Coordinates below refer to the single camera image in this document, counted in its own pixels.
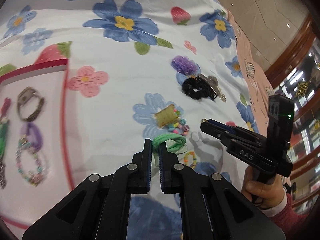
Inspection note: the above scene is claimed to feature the rhinestone silver hair clip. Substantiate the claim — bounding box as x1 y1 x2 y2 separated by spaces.
197 74 226 102

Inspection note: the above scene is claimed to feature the green braided bracelet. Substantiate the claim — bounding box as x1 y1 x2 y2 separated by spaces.
0 119 11 160

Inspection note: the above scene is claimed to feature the rainbow loom band ring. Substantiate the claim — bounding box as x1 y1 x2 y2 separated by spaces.
183 151 197 170

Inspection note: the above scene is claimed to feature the yellow translucent claw clip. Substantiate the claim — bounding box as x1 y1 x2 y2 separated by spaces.
154 104 179 128

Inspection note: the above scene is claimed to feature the person's right hand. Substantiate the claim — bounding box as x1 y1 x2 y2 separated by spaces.
241 166 287 209

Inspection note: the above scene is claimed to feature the red shallow box tray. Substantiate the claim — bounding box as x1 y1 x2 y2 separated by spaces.
1 59 74 232

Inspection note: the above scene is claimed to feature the red hair clip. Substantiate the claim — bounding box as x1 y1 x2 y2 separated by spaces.
1 98 11 119

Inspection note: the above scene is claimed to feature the floral white bed sheet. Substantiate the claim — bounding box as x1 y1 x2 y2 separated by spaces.
0 0 261 240

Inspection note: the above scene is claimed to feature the black velvet scrunchie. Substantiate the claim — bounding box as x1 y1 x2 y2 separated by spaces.
182 77 217 100

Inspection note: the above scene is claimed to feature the pastel beaded bracelet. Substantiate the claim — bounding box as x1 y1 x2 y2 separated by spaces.
15 137 47 188

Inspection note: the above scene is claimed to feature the wooden glass display cabinet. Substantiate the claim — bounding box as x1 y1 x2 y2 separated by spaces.
266 15 319 212

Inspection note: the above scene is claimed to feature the pink patterned blanket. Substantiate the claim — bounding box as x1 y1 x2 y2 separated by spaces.
227 11 274 136

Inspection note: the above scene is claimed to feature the silver chain bracelet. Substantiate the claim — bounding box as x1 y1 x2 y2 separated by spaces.
0 159 7 190

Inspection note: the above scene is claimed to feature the colourful chunky bead bracelet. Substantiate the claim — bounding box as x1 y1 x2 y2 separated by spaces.
167 108 190 134

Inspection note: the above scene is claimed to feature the green hair tie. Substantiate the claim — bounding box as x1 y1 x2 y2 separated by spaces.
152 133 188 155

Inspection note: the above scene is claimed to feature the purple ruffled scrunchie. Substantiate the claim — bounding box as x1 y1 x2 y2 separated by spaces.
171 56 200 76

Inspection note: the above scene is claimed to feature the purple bow hair tie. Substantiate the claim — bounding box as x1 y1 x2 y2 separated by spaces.
20 122 43 152

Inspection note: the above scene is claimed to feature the square wrist watch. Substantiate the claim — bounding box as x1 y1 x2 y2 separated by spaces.
17 87 45 122

